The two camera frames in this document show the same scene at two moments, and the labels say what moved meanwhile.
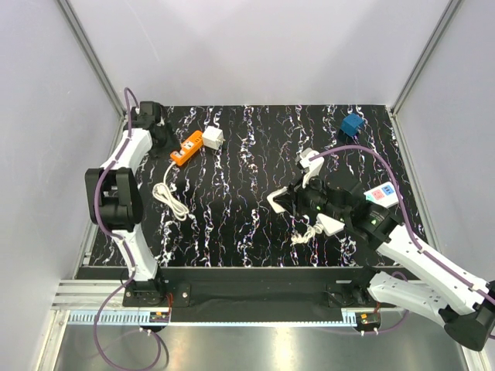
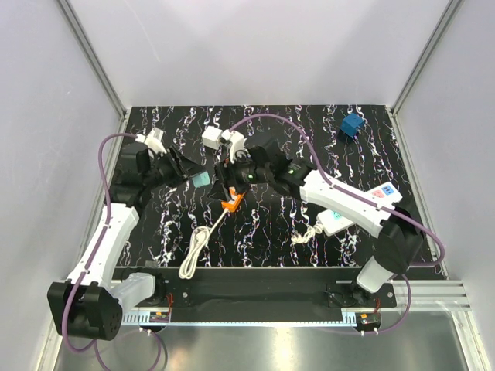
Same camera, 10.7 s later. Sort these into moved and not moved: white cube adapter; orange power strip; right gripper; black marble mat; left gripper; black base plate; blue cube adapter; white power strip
Moved: left gripper; orange power strip; right gripper
Not moved: white cube adapter; black marble mat; white power strip; black base plate; blue cube adapter
